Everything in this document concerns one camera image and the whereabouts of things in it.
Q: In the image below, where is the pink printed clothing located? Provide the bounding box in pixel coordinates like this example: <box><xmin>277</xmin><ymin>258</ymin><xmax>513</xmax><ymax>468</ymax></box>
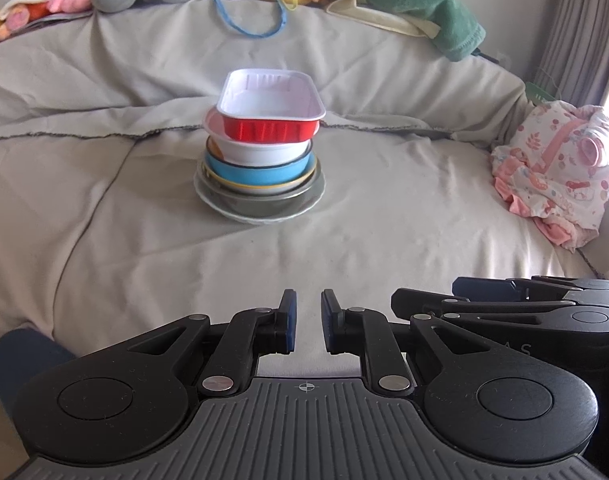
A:
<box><xmin>491</xmin><ymin>101</ymin><xmax>609</xmax><ymax>253</ymax></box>

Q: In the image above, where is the white rectangular plastic tray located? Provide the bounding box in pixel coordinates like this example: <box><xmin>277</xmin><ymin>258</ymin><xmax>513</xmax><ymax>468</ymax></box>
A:
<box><xmin>220</xmin><ymin>68</ymin><xmax>328</xmax><ymax>144</ymax></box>

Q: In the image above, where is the pink bunny plush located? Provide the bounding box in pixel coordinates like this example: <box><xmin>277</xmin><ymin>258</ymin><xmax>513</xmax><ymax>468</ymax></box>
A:
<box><xmin>0</xmin><ymin>0</ymin><xmax>95</xmax><ymax>36</ymax></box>

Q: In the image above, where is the beige seat sheet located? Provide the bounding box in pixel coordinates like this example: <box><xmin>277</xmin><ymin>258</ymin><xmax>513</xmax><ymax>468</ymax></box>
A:
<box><xmin>0</xmin><ymin>110</ymin><xmax>609</xmax><ymax>391</ymax></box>

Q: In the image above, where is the cream cloth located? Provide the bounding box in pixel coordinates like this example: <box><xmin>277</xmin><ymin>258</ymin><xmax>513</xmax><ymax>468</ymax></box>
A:
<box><xmin>326</xmin><ymin>0</ymin><xmax>443</xmax><ymax>38</ymax></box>

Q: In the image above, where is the stainless steel bowl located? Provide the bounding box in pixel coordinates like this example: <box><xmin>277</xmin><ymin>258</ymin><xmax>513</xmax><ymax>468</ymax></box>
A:
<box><xmin>197</xmin><ymin>157</ymin><xmax>326</xmax><ymax>216</ymax></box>

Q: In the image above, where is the blue bowl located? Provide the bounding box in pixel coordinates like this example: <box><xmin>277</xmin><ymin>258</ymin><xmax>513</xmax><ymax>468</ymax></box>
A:
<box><xmin>204</xmin><ymin>137</ymin><xmax>318</xmax><ymax>188</ymax></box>

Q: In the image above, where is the green plastic item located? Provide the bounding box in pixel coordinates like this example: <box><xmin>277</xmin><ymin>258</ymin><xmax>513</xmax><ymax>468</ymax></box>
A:
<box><xmin>527</xmin><ymin>82</ymin><xmax>555</xmax><ymax>103</ymax></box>

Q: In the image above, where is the pale green plate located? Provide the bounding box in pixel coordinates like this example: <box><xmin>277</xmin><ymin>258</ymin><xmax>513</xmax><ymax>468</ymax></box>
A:
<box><xmin>193</xmin><ymin>160</ymin><xmax>328</xmax><ymax>226</ymax></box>

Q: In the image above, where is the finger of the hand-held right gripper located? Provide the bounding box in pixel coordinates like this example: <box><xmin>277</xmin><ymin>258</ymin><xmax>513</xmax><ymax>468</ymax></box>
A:
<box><xmin>452</xmin><ymin>275</ymin><xmax>585</xmax><ymax>303</ymax></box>
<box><xmin>391</xmin><ymin>287</ymin><xmax>575</xmax><ymax>331</ymax></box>

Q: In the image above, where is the white plastic bowl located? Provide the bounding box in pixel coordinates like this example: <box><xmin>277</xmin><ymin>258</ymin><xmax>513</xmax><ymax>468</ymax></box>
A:
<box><xmin>203</xmin><ymin>108</ymin><xmax>313</xmax><ymax>168</ymax></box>

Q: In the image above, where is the grey frayed-edge sofa cover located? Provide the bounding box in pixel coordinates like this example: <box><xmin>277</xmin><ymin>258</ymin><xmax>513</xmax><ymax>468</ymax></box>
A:
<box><xmin>0</xmin><ymin>0</ymin><xmax>535</xmax><ymax>146</ymax></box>

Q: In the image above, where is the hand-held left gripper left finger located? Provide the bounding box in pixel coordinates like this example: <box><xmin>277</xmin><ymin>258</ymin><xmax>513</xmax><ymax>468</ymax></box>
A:
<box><xmin>84</xmin><ymin>288</ymin><xmax>299</xmax><ymax>398</ymax></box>

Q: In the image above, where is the person's denim-clad knee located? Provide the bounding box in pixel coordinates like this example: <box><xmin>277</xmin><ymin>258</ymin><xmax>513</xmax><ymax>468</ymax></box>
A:
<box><xmin>0</xmin><ymin>329</ymin><xmax>78</xmax><ymax>411</ymax></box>

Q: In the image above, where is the grey curtain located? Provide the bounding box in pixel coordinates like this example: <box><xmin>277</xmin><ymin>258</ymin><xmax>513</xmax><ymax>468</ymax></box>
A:
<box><xmin>532</xmin><ymin>0</ymin><xmax>609</xmax><ymax>111</ymax></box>

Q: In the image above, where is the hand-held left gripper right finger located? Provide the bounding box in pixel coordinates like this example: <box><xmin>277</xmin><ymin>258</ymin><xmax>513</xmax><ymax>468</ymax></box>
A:
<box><xmin>321</xmin><ymin>288</ymin><xmax>526</xmax><ymax>399</ymax></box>

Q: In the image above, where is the blue loop strap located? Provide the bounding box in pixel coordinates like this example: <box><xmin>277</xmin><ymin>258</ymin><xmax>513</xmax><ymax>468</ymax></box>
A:
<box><xmin>212</xmin><ymin>0</ymin><xmax>290</xmax><ymax>38</ymax></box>

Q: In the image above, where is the green towel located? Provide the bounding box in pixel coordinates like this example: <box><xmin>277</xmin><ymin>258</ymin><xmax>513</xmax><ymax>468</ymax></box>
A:
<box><xmin>277</xmin><ymin>0</ymin><xmax>487</xmax><ymax>62</ymax></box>

